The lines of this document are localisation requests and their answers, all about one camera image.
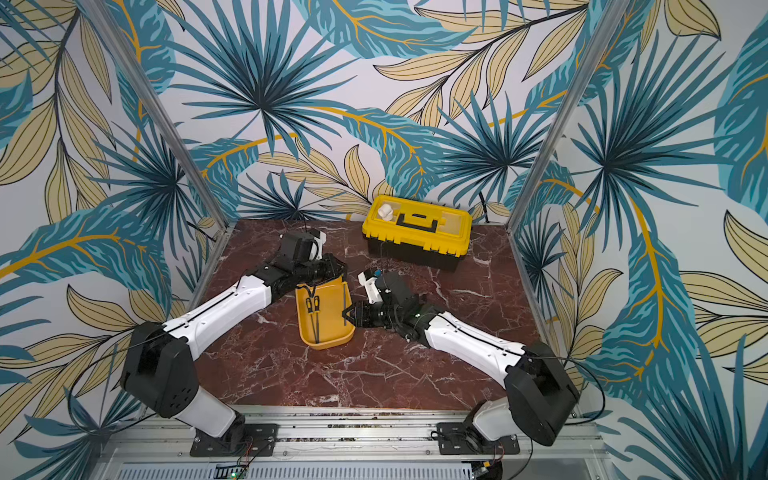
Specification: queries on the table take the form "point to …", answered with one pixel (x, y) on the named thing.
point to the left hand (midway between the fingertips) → (347, 270)
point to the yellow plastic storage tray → (334, 326)
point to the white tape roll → (385, 212)
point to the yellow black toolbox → (417, 234)
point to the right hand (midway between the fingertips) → (345, 313)
